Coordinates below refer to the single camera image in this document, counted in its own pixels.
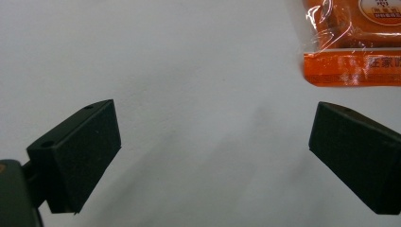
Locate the orange plastic snack packet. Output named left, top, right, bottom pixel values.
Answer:
left=301, top=0, right=401, bottom=88

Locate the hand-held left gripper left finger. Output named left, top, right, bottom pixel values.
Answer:
left=26, top=98, right=122, bottom=215

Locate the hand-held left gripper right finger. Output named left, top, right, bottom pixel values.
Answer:
left=307, top=101, right=401, bottom=216

